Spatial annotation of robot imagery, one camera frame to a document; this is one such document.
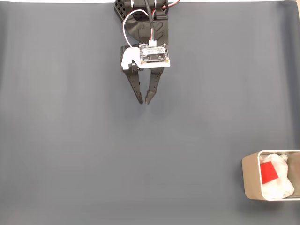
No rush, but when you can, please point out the red cube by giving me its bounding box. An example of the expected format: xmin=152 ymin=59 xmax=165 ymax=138
xmin=260 ymin=161 xmax=280 ymax=186

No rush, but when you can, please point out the beige rounded box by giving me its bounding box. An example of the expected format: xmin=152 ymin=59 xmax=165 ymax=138
xmin=241 ymin=150 xmax=300 ymax=201

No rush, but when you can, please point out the blue-grey table mat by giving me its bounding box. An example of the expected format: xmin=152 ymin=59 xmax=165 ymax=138
xmin=0 ymin=1 xmax=300 ymax=225

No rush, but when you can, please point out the white crumpled tissue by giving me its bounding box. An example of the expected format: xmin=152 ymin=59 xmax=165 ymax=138
xmin=259 ymin=152 xmax=295 ymax=201

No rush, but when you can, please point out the white-mounted camera board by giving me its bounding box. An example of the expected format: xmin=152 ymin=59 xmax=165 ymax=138
xmin=120 ymin=43 xmax=171 ymax=70

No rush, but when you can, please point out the red white black servo wire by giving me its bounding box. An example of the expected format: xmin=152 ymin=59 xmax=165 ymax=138
xmin=122 ymin=8 xmax=151 ymax=49
xmin=162 ymin=0 xmax=181 ymax=10

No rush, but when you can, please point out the black camera cable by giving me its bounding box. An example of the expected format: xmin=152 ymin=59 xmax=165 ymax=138
xmin=143 ymin=0 xmax=158 ymax=47

